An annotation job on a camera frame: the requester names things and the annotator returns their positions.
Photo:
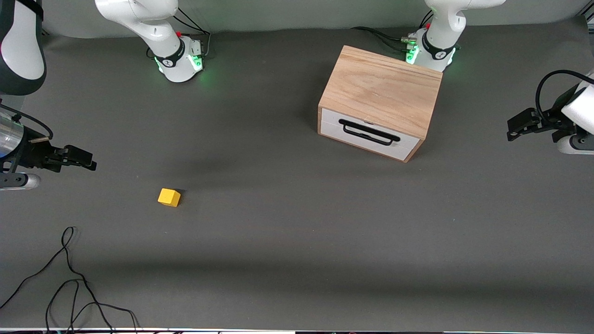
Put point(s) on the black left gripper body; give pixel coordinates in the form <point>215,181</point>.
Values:
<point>553,117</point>

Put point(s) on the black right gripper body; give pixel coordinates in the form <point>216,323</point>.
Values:
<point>31,153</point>

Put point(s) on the yellow wooden block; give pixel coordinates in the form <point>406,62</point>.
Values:
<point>169,197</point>

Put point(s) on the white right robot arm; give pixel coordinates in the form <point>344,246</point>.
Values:
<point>139,18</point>

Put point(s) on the light wooden drawer cabinet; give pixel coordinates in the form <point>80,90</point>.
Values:
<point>380,88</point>

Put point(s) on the dark grey table cloth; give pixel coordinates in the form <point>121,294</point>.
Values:
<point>278,232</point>

